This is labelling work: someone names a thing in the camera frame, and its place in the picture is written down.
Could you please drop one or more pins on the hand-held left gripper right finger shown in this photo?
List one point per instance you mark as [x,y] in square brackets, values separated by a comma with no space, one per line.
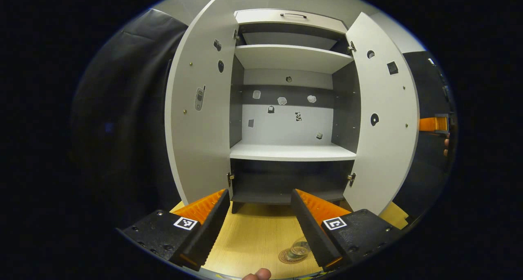
[310,227]

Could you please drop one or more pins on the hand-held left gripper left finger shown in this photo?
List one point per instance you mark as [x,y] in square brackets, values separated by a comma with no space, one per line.
[210,227]

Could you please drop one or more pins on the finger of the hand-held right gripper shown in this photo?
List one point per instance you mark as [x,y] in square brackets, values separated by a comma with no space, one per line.
[429,124]

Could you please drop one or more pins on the clear plastic bottle green label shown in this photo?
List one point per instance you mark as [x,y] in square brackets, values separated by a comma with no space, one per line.
[300,248]

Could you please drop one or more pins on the round brown coaster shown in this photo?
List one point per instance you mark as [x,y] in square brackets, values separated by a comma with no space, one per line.
[285,257]

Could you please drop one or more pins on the white cabinet door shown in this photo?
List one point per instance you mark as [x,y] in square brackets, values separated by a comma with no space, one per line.
[200,141]
[386,157]

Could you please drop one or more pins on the grey and white cabinet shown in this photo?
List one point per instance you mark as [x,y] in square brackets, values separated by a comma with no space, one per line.
[345,108]

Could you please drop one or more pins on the white cabinet drawer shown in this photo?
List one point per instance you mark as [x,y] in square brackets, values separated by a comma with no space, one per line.
[261,16]

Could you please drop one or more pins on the black backdrop cloth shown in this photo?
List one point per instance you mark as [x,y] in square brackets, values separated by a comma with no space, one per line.
[425,169]
[122,128]

